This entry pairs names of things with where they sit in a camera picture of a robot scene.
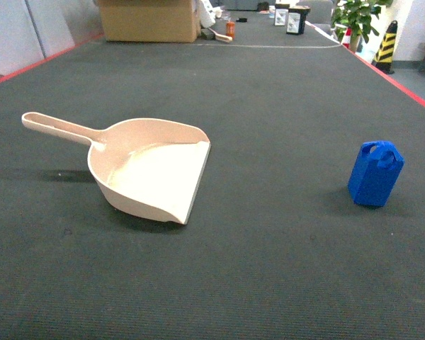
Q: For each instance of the beige plastic dustpan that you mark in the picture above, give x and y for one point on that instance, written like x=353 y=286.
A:
x=145 y=167

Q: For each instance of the blue plastic part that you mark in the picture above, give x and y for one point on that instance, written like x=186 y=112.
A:
x=377 y=167

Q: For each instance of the orange bottle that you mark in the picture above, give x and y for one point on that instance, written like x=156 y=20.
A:
x=230 y=29

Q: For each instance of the large cardboard box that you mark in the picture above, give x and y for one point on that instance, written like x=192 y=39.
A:
x=167 y=21

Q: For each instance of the small white box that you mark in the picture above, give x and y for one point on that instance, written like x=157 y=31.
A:
x=280 y=14

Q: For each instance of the black white box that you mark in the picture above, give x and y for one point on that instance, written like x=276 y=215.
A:
x=295 y=19

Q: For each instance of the red white traffic cone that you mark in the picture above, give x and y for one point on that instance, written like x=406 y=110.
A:
x=346 y=40

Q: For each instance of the yellow black traffic cone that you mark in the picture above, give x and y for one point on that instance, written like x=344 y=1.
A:
x=384 y=56

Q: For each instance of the green potted plant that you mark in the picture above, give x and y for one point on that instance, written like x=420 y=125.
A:
x=357 y=15

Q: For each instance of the wooden handled brush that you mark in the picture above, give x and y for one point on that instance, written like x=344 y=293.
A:
x=210 y=34

